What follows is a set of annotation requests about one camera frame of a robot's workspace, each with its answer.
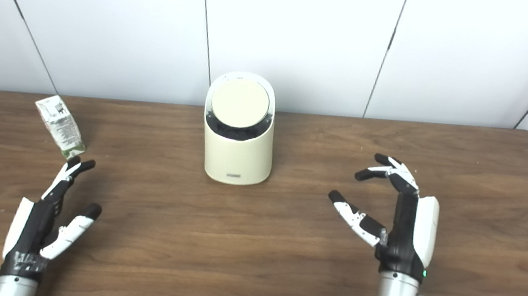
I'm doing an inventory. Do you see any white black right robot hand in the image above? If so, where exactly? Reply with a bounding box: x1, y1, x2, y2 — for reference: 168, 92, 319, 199
319, 148, 447, 285

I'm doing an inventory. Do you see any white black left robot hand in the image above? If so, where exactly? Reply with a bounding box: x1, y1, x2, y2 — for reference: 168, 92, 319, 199
0, 148, 110, 291

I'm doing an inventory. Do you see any white green milk carton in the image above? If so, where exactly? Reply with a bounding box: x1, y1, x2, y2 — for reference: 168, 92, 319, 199
29, 93, 93, 163

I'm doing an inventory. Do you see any cream round bin lid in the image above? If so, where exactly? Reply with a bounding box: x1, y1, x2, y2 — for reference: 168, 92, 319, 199
209, 76, 273, 132

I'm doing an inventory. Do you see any cream-colored round bin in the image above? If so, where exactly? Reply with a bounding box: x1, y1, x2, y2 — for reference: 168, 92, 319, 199
195, 67, 284, 189

